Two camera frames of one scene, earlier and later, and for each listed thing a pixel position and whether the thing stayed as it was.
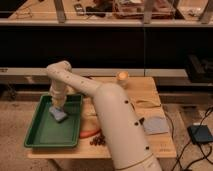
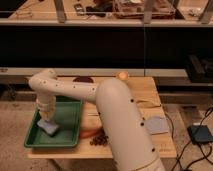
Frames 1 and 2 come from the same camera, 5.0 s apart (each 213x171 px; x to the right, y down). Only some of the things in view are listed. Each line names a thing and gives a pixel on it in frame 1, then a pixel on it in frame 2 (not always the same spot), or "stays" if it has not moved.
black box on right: (199, 69) stays
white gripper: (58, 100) to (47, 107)
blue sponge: (57, 113) to (49, 126)
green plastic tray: (46, 131) stays
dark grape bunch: (98, 140) stays
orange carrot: (89, 133) stays
